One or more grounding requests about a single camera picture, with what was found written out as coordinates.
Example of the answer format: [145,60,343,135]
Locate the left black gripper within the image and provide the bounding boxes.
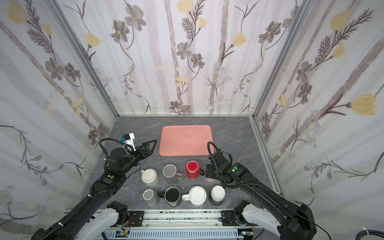
[119,139,157,176]

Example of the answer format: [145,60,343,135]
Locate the red mug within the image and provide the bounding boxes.
[186,161,205,180]

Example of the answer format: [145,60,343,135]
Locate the dark mug white base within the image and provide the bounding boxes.
[209,185,226,206]

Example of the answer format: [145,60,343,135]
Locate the pale pink mug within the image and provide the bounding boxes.
[205,178,218,183]

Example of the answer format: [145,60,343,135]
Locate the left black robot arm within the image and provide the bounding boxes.
[31,138,158,240]

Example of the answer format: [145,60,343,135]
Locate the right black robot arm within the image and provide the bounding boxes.
[207,142,317,240]

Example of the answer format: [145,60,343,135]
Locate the white ribbed upside-down mug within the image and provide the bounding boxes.
[182,186,207,206]

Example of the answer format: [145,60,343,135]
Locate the cream upside-down mug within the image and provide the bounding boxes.
[141,169,159,188]

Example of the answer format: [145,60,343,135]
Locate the grey upright mug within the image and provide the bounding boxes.
[163,164,184,185]

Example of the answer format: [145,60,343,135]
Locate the black interior steel mug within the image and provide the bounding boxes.
[159,187,182,208]

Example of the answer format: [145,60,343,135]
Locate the small grey mug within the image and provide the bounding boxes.
[142,189,160,208]

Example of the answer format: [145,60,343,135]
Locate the pink rectangular tray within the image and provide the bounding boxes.
[159,125,213,157]

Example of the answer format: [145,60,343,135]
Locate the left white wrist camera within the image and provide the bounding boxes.
[120,133,136,153]

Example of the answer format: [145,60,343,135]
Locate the aluminium mounting rail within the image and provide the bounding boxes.
[56,208,305,230]

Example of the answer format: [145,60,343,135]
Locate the white perforated cable duct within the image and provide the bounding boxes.
[104,229,244,240]

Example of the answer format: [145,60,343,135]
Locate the black cable bottom right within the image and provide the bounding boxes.
[355,227,384,240]

